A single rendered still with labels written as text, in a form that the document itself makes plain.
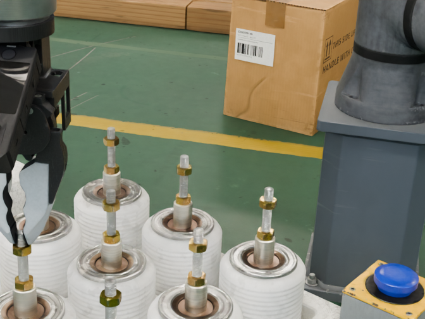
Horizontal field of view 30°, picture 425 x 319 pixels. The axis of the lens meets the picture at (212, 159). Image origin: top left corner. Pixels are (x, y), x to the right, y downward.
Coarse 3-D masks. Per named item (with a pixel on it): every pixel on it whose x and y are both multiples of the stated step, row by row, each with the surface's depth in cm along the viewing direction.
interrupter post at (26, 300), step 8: (32, 288) 76; (16, 296) 76; (24, 296) 75; (32, 296) 76; (16, 304) 76; (24, 304) 76; (32, 304) 76; (16, 312) 76; (24, 312) 76; (32, 312) 77
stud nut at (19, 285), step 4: (16, 276) 76; (32, 276) 76; (16, 280) 76; (28, 280) 76; (32, 280) 76; (16, 284) 75; (20, 284) 75; (24, 284) 75; (28, 284) 75; (32, 284) 76; (16, 288) 76; (20, 288) 75; (24, 288) 75; (28, 288) 76
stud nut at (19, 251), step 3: (15, 246) 74; (27, 246) 74; (30, 246) 74; (15, 249) 74; (18, 249) 74; (21, 249) 74; (24, 249) 74; (27, 249) 74; (30, 249) 74; (15, 252) 74; (18, 252) 74; (21, 252) 74; (24, 252) 74; (27, 252) 74; (30, 252) 74; (15, 255) 74; (18, 255) 74; (21, 255) 74; (24, 255) 74
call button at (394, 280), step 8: (384, 264) 74; (392, 264) 74; (376, 272) 72; (384, 272) 72; (392, 272) 72; (400, 272) 72; (408, 272) 72; (376, 280) 72; (384, 280) 71; (392, 280) 71; (400, 280) 71; (408, 280) 71; (416, 280) 71; (384, 288) 71; (392, 288) 71; (400, 288) 70; (408, 288) 70; (416, 288) 71; (392, 296) 71; (400, 296) 71
